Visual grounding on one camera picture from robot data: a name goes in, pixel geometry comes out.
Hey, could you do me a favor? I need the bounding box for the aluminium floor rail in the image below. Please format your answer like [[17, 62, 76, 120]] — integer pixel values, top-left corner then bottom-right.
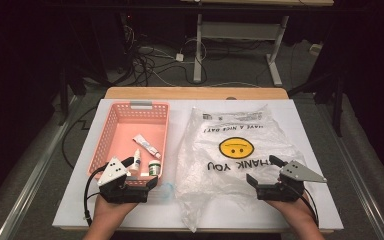
[[0, 95, 83, 240], [314, 99, 384, 240]]

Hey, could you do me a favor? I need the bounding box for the white ointment tube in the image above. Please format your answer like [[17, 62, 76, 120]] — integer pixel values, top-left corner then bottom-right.
[[132, 133, 163, 160]]

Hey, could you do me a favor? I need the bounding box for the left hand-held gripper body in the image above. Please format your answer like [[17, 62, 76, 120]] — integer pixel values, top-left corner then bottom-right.
[[97, 157, 149, 204]]

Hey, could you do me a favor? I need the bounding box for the small white green-label jar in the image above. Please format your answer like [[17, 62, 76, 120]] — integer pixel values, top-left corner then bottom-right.
[[147, 159, 162, 177]]

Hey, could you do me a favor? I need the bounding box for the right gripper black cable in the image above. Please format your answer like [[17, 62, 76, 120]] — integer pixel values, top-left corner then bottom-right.
[[293, 186, 320, 228]]

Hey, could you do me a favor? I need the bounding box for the black metal stand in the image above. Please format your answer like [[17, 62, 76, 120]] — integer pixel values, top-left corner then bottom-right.
[[288, 66, 347, 138], [57, 59, 89, 127]]

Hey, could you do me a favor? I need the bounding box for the pink plastic basket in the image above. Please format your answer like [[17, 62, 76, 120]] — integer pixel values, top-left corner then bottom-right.
[[87, 100, 171, 187]]

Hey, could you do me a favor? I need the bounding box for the tangle of floor cables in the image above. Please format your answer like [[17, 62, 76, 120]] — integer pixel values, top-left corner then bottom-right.
[[116, 23, 209, 88]]

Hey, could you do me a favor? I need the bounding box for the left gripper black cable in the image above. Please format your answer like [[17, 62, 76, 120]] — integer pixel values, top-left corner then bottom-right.
[[83, 164, 110, 228]]

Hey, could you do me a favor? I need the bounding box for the person's right hand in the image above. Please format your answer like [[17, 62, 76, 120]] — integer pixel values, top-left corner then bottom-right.
[[266, 194, 315, 224]]

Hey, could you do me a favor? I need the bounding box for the clear smiley plastic bag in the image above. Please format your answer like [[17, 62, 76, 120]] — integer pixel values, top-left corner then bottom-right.
[[174, 104, 307, 233]]

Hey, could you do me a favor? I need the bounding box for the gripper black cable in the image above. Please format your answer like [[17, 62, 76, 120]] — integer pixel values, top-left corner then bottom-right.
[[83, 164, 110, 228], [293, 186, 320, 228]]

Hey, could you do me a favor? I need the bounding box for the person's left hand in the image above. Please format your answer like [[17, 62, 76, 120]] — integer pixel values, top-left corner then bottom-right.
[[93, 194, 139, 223]]

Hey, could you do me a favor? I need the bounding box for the white metal desk frame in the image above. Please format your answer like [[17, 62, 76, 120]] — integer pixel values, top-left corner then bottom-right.
[[193, 13, 289, 88]]

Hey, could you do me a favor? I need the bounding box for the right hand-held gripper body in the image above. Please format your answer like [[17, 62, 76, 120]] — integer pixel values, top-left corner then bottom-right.
[[255, 159, 328, 203]]

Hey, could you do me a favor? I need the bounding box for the wooden table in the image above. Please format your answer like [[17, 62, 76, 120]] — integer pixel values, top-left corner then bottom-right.
[[59, 86, 334, 234]]

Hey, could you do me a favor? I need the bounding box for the beige power strip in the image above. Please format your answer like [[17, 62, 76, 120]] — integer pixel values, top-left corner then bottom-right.
[[309, 43, 324, 56]]

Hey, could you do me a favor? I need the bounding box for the thin black floor cable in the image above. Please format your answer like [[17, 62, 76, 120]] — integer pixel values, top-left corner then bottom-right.
[[61, 105, 98, 169]]

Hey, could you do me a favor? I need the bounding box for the white table board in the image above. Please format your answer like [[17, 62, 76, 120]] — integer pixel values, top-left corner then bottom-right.
[[52, 98, 344, 232]]

